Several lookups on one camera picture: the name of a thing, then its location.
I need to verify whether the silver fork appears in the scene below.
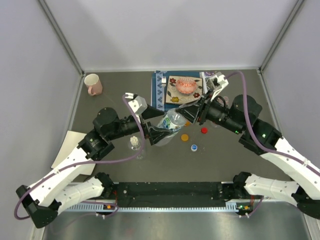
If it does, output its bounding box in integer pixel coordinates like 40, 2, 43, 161
161, 76, 167, 92

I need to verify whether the blue cap water bottle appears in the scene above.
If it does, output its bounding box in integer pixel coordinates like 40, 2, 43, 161
155, 108, 187, 147

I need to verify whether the orange bottle cap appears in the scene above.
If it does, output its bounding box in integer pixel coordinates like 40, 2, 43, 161
180, 134, 189, 142

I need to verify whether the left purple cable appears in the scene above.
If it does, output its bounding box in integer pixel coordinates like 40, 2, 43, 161
14, 94, 146, 221

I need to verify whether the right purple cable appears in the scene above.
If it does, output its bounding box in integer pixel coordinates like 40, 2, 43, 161
224, 70, 320, 176

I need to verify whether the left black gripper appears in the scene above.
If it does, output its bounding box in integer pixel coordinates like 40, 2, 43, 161
107, 103, 173, 144

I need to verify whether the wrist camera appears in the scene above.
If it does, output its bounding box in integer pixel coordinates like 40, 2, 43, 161
124, 92, 148, 117
206, 72, 229, 102

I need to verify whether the square floral plate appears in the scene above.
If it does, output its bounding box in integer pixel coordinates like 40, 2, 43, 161
165, 75, 203, 105

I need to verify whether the blue patterned placemat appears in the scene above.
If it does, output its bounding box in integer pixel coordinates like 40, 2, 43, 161
151, 70, 201, 112

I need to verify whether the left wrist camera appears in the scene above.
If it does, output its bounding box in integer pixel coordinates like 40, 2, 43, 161
124, 92, 148, 117

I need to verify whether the clear glass bottle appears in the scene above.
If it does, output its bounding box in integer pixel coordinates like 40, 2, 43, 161
128, 136, 146, 160

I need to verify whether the red label water bottle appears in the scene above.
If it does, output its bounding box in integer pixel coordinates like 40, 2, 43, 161
212, 96, 232, 128

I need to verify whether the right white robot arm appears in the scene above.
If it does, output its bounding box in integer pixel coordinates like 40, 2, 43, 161
176, 94, 320, 219

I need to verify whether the white notebook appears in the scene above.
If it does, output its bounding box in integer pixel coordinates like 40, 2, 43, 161
51, 130, 88, 174

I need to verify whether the purple cable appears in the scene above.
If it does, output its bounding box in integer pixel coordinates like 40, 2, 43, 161
224, 70, 320, 176
14, 94, 146, 221

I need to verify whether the red patterned bowl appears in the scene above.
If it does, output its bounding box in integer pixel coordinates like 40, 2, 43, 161
175, 76, 198, 95

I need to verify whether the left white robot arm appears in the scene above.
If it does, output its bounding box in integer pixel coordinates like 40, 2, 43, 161
16, 100, 183, 229

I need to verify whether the orange juice bottle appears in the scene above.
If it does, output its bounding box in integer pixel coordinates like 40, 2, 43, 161
184, 120, 191, 127

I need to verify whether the red bottle cap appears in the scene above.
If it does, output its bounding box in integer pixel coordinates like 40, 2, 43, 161
201, 127, 208, 134

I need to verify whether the pink mug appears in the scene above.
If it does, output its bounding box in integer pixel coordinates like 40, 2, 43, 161
84, 73, 103, 96

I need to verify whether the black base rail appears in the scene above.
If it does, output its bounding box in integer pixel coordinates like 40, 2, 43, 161
108, 182, 237, 208

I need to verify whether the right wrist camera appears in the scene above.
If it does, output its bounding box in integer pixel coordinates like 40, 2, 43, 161
206, 72, 229, 102

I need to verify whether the blue white bottle cap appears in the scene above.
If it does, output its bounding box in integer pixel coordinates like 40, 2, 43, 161
190, 144, 198, 152

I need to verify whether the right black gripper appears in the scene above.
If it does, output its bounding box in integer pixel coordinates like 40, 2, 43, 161
176, 89, 243, 135

